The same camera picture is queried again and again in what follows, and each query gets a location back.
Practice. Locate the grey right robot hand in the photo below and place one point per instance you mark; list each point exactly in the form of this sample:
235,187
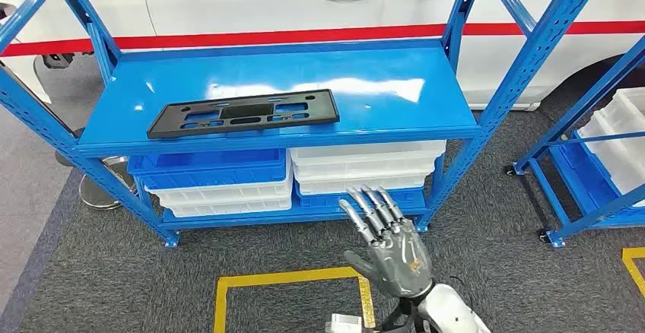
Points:
398,255

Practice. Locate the yellow floor tape square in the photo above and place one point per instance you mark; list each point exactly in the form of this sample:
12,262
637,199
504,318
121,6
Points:
287,276

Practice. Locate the blue metal shelf rack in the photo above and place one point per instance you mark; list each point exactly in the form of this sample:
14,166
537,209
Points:
574,117
302,69

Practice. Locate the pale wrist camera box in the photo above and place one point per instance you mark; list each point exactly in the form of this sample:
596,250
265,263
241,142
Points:
345,323

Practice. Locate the black plastic bracket part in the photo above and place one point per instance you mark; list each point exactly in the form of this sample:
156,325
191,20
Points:
242,114

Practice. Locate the red barrier belt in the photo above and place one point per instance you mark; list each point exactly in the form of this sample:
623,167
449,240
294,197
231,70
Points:
252,37

